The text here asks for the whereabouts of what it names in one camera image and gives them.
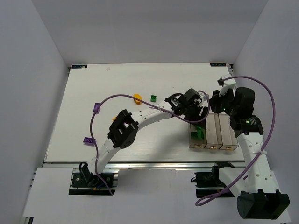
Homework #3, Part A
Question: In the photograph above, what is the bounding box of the green lego brick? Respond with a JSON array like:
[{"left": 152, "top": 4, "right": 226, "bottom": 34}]
[
  {"left": 195, "top": 126, "right": 204, "bottom": 134},
  {"left": 190, "top": 131, "right": 204, "bottom": 139}
]

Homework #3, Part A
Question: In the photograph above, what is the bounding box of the small green lego top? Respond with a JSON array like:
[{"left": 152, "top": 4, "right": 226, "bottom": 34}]
[{"left": 150, "top": 95, "right": 157, "bottom": 102}]

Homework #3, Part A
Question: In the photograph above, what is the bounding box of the orange oval lego piece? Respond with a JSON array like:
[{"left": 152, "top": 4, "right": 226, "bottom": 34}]
[{"left": 133, "top": 94, "right": 142, "bottom": 105}]

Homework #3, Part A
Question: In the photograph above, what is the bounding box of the purple lego brick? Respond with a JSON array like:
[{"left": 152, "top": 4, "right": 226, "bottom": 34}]
[
  {"left": 83, "top": 137, "right": 95, "bottom": 145},
  {"left": 93, "top": 103, "right": 100, "bottom": 114}
]

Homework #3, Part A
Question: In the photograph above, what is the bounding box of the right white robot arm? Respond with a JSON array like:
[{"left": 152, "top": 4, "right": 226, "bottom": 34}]
[{"left": 209, "top": 87, "right": 290, "bottom": 220}]

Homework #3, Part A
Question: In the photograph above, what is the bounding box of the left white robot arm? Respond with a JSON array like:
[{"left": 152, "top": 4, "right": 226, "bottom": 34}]
[{"left": 79, "top": 89, "right": 210, "bottom": 187}]

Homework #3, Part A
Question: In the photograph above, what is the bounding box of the left clear container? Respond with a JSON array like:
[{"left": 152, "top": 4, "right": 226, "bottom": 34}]
[{"left": 189, "top": 124, "right": 207, "bottom": 148}]

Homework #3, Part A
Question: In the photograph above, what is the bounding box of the clear container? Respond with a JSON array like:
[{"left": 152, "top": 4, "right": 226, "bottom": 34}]
[
  {"left": 218, "top": 114, "right": 239, "bottom": 151},
  {"left": 189, "top": 124, "right": 207, "bottom": 148},
  {"left": 206, "top": 113, "right": 222, "bottom": 150}
]

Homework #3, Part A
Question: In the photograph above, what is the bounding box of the middle clear container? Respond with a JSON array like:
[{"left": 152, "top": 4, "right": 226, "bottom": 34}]
[{"left": 206, "top": 113, "right": 222, "bottom": 150}]

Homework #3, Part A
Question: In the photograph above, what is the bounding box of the right blue table label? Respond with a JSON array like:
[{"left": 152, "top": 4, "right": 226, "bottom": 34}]
[{"left": 210, "top": 63, "right": 227, "bottom": 67}]

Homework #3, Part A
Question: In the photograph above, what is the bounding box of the blue table label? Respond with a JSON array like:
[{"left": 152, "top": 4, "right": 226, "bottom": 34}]
[
  {"left": 210, "top": 63, "right": 227, "bottom": 67},
  {"left": 71, "top": 64, "right": 87, "bottom": 69}
]

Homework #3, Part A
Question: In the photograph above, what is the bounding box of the right clear container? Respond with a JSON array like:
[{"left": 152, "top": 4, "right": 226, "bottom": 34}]
[{"left": 218, "top": 114, "right": 239, "bottom": 151}]

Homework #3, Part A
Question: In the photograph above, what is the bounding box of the left blue table label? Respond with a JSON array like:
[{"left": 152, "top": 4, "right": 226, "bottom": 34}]
[{"left": 71, "top": 64, "right": 87, "bottom": 69}]

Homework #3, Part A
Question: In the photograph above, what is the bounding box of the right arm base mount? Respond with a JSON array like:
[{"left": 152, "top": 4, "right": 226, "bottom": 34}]
[{"left": 190, "top": 172, "right": 226, "bottom": 198}]

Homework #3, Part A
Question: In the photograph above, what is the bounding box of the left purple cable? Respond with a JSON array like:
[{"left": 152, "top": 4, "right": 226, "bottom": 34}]
[{"left": 90, "top": 90, "right": 210, "bottom": 196}]

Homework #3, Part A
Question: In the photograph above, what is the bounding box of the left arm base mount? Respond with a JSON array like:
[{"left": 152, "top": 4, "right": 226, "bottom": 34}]
[{"left": 69, "top": 172, "right": 118, "bottom": 196}]

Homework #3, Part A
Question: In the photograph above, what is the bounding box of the aluminium table rail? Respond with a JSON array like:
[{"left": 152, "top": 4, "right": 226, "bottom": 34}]
[{"left": 43, "top": 162, "right": 247, "bottom": 170}]

